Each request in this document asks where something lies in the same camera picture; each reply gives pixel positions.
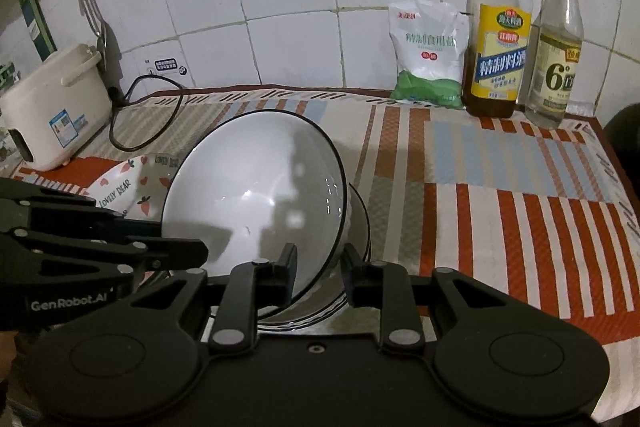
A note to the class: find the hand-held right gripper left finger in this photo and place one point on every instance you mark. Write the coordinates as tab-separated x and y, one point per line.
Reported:
290	277

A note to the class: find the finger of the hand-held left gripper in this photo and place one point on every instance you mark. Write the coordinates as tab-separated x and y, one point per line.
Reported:
120	219
175	254

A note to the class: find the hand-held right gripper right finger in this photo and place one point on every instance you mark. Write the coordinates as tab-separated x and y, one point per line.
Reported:
348	284

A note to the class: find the white strawberry print plate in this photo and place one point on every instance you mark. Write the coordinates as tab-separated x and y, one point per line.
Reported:
125	187

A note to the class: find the white ribbed bowl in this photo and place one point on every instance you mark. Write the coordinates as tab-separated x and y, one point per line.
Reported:
250	187
361	222

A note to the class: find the white rice cooker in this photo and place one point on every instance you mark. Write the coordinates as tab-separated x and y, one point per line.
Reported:
55	107

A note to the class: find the striped tablecloth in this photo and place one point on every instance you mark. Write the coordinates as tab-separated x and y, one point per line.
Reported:
475	187

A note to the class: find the hanging metal tongs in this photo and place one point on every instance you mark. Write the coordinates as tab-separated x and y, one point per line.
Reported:
92	17

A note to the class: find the green box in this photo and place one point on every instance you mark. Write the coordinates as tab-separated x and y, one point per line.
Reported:
36	19

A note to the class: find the white green salt bag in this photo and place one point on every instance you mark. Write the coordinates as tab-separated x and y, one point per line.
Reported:
430	52

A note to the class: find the yellow label oil bottle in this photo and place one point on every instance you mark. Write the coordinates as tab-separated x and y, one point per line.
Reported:
500	57

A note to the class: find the clear vinegar bottle yellow cap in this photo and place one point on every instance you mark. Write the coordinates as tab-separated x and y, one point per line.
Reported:
555	72

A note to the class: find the dark round object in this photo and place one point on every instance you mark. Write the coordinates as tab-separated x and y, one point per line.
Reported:
625	132

